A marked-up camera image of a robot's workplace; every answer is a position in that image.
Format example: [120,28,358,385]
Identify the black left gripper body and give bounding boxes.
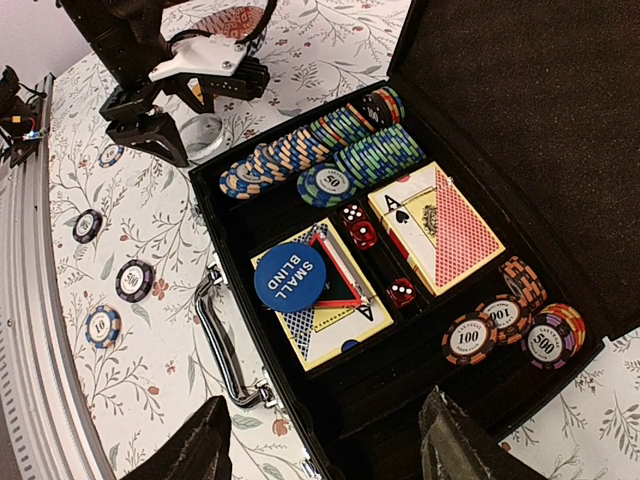
[56,1,273,100]

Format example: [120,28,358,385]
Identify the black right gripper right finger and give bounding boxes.
[419,387,542,480]

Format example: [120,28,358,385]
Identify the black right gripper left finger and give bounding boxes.
[124,396,232,480]

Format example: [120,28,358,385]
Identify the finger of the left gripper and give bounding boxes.
[179,74,215,114]
[99,82,189,168]

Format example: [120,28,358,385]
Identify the clear dealer button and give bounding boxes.
[179,113,224,163]

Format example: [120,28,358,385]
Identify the red card deck box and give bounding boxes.
[368,162,505,296]

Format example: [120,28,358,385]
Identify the poker chip middle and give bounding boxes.
[98,144,124,168]

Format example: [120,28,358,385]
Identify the poker chip centre low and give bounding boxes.
[72,209,103,244]

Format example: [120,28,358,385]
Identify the blue white chip row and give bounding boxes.
[219,86,406,200]

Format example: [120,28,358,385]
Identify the orange chip stack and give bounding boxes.
[441,256,587,370]

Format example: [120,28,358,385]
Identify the blue poker chip front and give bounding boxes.
[85,305,122,349]

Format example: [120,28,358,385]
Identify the red dice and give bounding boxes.
[341,204,416,309]

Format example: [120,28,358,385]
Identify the poker chip right upper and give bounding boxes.
[115,259,155,303]

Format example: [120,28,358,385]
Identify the green chip row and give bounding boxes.
[297,124,427,208]

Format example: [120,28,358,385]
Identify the blue card deck box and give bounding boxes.
[251,218,394,371]

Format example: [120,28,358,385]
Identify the blue small blind button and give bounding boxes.
[254,242,327,313]

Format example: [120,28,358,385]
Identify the black poker case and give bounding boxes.
[191,1,639,479]

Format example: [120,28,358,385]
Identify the chrome case handle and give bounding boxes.
[194,261,277,409]

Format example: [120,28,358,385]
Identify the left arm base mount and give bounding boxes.
[1,65,48,168]

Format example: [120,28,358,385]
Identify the front aluminium rail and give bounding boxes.
[0,74,121,480]

